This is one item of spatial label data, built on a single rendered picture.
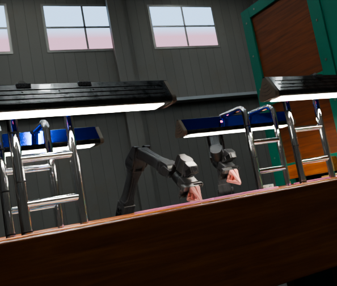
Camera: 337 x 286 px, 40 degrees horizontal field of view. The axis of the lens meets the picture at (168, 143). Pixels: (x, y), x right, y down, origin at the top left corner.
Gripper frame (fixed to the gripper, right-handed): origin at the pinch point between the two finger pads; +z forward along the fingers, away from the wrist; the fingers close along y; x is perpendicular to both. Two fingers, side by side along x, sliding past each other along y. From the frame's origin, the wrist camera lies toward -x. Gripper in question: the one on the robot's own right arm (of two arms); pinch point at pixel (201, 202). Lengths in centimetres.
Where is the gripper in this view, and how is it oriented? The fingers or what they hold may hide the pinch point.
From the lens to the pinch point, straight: 188.7
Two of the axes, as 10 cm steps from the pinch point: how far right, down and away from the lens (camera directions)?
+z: 4.7, 4.9, -7.4
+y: 8.7, -0.9, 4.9
